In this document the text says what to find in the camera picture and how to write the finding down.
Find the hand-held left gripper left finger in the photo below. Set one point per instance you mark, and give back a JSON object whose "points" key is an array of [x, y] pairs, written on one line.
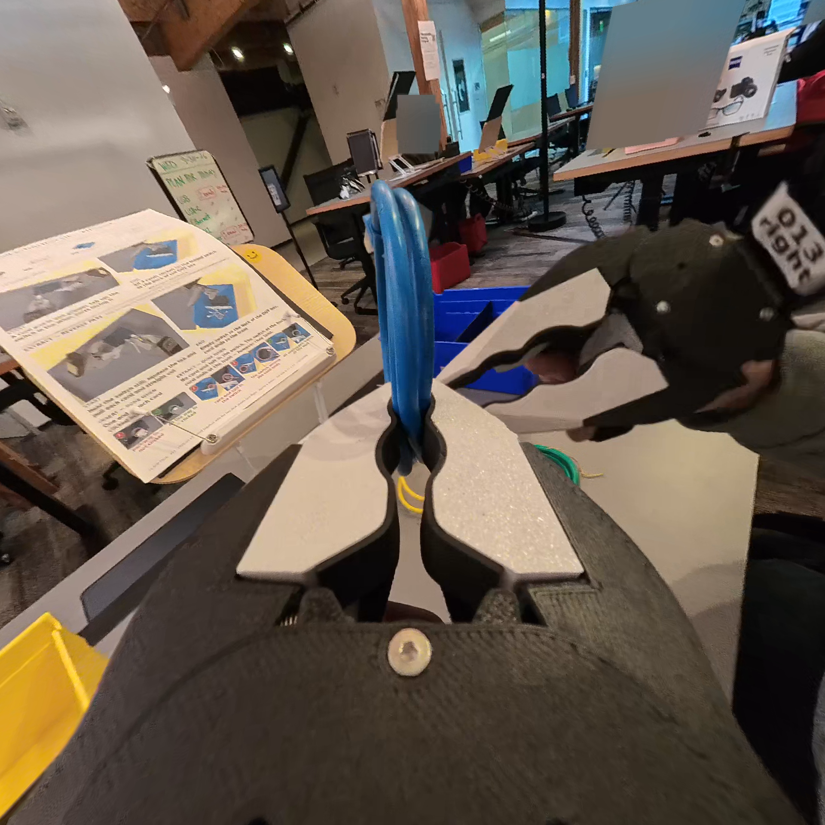
{"points": [[316, 509]]}

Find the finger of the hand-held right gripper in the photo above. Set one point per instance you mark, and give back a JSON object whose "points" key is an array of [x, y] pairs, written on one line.
{"points": [[548, 303], [599, 393]]}

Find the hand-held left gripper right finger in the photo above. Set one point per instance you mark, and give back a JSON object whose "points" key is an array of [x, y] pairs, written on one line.
{"points": [[503, 509]]}

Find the blue plastic bin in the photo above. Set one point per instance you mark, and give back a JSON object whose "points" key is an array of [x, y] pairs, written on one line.
{"points": [[464, 316]]}

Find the yellow plastic bin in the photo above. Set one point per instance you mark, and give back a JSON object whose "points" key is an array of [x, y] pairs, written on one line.
{"points": [[32, 696]]}

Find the person's right forearm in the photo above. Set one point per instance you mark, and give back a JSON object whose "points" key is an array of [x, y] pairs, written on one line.
{"points": [[799, 387]]}

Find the person's right hand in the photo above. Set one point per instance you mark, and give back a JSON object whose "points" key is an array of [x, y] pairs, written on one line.
{"points": [[554, 367]]}

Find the black pole stand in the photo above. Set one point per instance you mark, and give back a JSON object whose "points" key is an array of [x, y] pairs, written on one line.
{"points": [[548, 222]]}

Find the red plastic bin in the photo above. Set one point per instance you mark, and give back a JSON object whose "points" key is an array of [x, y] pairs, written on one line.
{"points": [[474, 233], [451, 267]]}

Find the wooden office desk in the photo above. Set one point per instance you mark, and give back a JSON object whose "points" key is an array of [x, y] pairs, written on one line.
{"points": [[644, 154], [387, 190]]}

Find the dark framed poster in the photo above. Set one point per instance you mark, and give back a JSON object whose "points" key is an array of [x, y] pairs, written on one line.
{"points": [[460, 87]]}

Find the white printed sign card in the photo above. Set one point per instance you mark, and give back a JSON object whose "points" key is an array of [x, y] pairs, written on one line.
{"points": [[760, 64]]}

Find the black computer monitor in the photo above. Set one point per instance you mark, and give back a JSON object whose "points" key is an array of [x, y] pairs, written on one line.
{"points": [[364, 153]]}

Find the black office chair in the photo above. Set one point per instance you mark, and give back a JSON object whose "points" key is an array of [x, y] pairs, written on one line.
{"points": [[329, 206]]}

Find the laminated instruction sheet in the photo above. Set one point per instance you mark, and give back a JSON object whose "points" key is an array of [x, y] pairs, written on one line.
{"points": [[129, 322]]}

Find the white paper notice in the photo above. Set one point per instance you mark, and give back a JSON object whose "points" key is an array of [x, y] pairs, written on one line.
{"points": [[428, 51]]}

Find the whiteboard with scribbles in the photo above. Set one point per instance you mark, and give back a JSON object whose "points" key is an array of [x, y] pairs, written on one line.
{"points": [[206, 193]]}

